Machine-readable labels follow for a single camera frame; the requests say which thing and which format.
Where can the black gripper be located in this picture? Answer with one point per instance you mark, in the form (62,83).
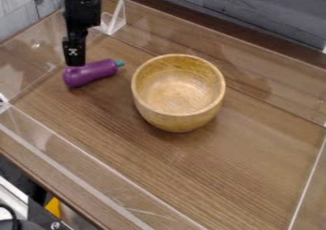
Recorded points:
(82,14)

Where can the purple toy eggplant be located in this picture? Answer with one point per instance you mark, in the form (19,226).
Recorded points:
(79,76)

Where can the clear acrylic tray wall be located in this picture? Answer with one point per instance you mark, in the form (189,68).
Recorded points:
(91,187)

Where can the clear acrylic corner bracket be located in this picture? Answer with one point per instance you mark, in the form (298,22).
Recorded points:
(112,21)

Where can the light wooden bowl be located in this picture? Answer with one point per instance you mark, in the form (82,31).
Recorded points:
(178,90)

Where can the black device with yellow label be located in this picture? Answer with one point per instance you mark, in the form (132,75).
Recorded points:
(54,216)

